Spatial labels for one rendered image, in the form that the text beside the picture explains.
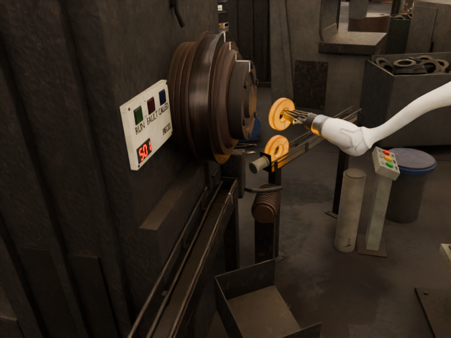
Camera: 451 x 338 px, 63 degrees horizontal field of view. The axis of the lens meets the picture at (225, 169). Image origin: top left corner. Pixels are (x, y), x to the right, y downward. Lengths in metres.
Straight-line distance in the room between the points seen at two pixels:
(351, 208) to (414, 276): 0.50
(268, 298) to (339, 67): 3.03
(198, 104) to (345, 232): 1.41
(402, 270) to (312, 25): 2.51
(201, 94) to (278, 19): 2.98
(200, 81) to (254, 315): 0.73
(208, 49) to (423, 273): 1.75
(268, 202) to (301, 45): 2.47
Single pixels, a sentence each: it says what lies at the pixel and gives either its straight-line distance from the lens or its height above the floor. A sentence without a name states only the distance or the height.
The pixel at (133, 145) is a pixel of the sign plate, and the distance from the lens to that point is 1.00.
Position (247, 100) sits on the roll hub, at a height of 1.13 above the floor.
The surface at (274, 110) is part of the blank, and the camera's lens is 1.76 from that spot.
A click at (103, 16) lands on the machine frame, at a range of 0.93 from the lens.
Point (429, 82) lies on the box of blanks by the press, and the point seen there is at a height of 0.67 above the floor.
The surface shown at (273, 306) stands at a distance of 1.23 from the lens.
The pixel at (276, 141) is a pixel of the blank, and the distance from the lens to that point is 1.87.
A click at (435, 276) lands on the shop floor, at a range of 2.41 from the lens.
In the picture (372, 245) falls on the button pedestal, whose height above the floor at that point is 0.04.
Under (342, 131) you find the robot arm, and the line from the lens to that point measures 1.59.
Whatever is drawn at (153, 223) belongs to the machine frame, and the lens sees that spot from 1.13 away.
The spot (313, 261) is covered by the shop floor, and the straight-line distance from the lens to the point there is 2.30.
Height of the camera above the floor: 1.53
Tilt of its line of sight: 28 degrees down
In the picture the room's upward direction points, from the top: 3 degrees counter-clockwise
